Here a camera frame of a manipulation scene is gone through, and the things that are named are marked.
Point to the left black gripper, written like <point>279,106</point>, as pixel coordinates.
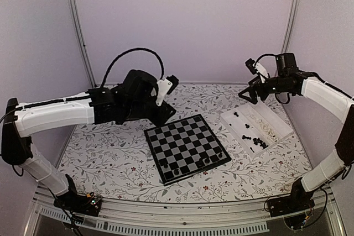
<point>164,116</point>

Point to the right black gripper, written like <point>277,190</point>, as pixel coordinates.
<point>251,89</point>

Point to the white plastic compartment tray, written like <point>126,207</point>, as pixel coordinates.
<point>236,125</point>

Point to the black and grey chessboard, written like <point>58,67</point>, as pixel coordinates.
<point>180,144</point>

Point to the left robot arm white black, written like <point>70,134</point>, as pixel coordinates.
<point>22,120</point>

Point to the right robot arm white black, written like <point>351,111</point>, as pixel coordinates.
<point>338,106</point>

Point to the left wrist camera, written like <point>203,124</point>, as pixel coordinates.
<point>165,86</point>

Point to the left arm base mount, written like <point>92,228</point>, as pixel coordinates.
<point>89,204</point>

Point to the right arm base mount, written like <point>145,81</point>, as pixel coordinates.
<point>287,205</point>

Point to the front aluminium rail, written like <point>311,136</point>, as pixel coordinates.
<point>249,217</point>

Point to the right aluminium frame post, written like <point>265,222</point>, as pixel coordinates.
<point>290,25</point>

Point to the aluminium frame post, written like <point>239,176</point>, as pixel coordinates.
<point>290,25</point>
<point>81,42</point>

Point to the left aluminium frame post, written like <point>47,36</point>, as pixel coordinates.
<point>81,42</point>

